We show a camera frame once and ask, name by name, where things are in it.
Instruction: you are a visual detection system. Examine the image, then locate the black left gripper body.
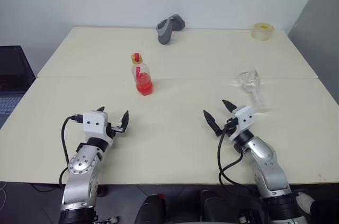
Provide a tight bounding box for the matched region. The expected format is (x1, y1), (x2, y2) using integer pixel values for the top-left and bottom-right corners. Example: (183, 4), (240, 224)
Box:
(105, 122), (126, 140)

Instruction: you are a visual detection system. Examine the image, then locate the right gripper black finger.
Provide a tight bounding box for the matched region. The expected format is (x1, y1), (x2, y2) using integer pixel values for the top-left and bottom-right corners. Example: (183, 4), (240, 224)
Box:
(203, 109), (222, 138)
(221, 99), (238, 115)

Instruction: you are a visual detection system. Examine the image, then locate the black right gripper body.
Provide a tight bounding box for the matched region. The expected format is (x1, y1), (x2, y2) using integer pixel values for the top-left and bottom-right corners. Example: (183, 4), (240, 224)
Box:
(216, 117), (239, 137)

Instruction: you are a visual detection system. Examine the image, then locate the bottle with red liquid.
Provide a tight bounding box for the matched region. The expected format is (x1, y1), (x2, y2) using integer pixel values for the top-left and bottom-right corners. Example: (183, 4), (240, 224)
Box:
(130, 58), (154, 96)

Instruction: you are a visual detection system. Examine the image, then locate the yellow bottle cap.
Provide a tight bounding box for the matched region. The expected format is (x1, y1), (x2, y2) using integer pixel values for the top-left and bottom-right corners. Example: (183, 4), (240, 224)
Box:
(130, 52), (144, 65)

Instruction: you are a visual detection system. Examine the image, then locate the translucent tape roll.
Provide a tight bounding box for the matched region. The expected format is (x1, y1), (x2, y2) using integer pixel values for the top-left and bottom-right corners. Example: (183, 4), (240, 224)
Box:
(251, 22), (275, 42)

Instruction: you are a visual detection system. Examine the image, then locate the dark rounded shape with red spot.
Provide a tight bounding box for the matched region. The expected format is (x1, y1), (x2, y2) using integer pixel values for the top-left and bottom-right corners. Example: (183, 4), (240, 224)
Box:
(136, 193), (167, 224)

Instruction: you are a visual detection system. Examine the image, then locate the black laptop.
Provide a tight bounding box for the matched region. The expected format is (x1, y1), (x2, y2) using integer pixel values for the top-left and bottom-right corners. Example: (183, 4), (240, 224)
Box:
(0, 46), (37, 130)

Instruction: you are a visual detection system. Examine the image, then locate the grey plastic handheld device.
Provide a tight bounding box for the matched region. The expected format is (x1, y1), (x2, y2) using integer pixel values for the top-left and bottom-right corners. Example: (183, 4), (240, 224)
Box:
(156, 13), (186, 46)

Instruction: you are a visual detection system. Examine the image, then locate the white shoe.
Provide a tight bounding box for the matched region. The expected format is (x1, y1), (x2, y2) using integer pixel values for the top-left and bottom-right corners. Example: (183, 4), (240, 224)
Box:
(296, 191), (316, 215)

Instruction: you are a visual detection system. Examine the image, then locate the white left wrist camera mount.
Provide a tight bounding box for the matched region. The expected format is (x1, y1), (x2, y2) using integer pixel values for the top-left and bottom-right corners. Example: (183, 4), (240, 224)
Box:
(82, 111), (114, 147)

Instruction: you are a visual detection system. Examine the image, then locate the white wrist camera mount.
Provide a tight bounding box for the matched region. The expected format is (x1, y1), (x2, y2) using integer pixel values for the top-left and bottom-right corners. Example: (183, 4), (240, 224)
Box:
(82, 111), (114, 147)
(229, 105), (255, 142)

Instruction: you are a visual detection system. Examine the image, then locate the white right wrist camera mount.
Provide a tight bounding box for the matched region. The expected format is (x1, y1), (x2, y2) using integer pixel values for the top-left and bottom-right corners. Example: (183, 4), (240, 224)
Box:
(229, 105), (255, 142)

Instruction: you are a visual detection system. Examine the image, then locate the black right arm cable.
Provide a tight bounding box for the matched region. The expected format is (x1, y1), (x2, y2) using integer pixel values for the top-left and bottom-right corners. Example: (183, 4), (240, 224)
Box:
(217, 124), (263, 198)

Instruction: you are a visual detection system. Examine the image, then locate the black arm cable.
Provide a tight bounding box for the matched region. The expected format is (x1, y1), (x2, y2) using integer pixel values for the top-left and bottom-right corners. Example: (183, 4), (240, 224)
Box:
(58, 113), (84, 190)
(217, 124), (263, 198)

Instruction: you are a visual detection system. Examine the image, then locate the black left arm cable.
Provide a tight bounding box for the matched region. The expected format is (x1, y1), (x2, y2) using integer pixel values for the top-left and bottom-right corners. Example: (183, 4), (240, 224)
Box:
(58, 113), (84, 190)

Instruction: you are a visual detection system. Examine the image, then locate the white floor cable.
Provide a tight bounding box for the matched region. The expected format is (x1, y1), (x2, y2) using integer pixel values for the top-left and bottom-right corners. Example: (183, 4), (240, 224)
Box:
(0, 181), (7, 205)

